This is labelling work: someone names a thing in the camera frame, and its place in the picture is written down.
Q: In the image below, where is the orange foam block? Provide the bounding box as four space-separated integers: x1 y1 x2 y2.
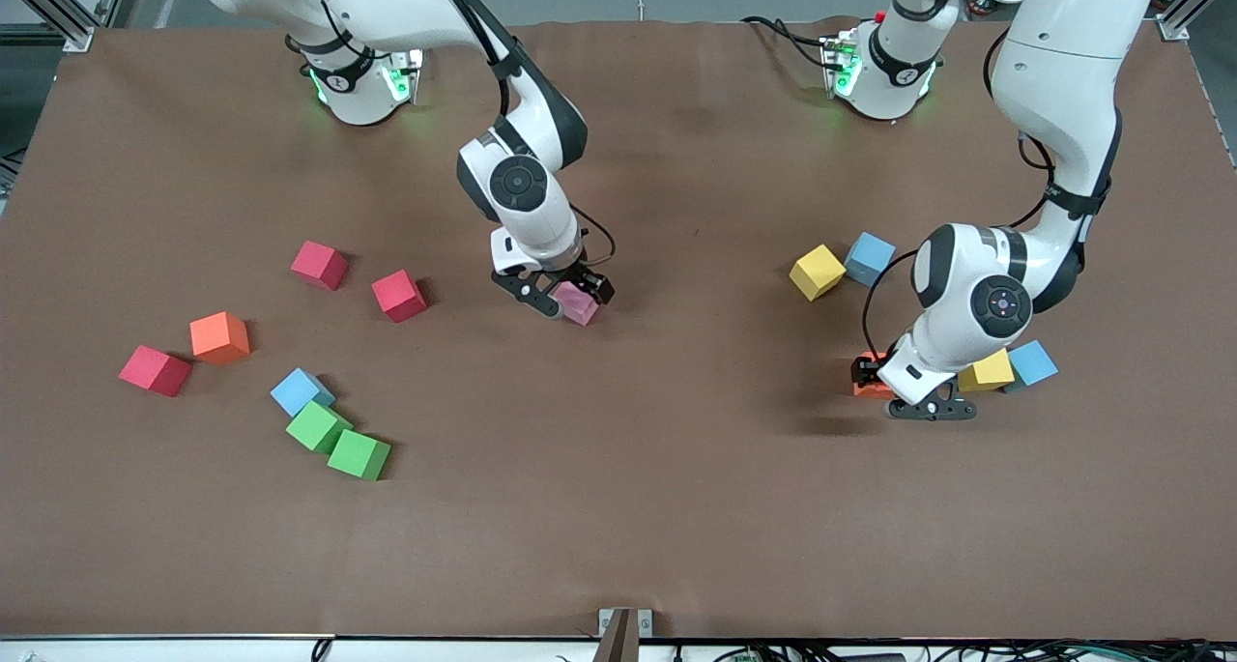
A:
853 353 895 399
189 311 251 365

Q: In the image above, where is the pink foam block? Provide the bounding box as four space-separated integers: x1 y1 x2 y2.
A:
558 283 602 327

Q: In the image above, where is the yellow foam block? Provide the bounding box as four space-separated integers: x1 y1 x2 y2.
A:
789 244 848 302
957 348 1016 393

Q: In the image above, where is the blue foam block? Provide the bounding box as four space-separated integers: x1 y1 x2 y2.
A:
844 231 897 288
270 367 336 418
1001 339 1059 395

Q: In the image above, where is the red foam block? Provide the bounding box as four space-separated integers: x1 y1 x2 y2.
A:
371 269 428 323
290 241 350 292
118 344 193 398

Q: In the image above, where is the green foam block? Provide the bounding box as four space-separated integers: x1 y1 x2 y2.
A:
285 400 355 454
327 429 392 481

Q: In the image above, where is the brown table cover sheet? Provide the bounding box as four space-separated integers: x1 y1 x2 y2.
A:
0 19 1237 641

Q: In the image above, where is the tangled cable bundle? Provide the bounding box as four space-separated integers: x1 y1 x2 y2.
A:
676 640 1237 662

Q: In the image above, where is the black arm base cable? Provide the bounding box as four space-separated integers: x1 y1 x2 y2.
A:
742 14 834 69

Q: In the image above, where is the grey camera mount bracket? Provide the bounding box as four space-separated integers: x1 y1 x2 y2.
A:
597 608 653 662

